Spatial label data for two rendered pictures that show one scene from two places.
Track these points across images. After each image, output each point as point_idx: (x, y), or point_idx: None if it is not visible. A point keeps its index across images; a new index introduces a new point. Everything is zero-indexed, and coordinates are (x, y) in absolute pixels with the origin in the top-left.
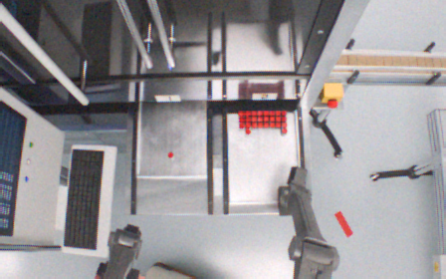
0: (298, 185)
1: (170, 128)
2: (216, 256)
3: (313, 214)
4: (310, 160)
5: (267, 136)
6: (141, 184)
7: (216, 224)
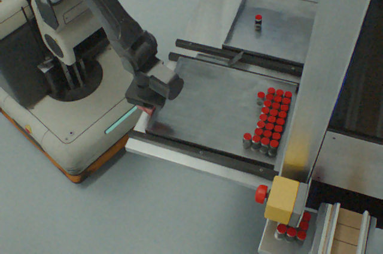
0: (152, 66)
1: (294, 34)
2: (155, 165)
3: None
4: (194, 166)
5: (250, 125)
6: None
7: (191, 177)
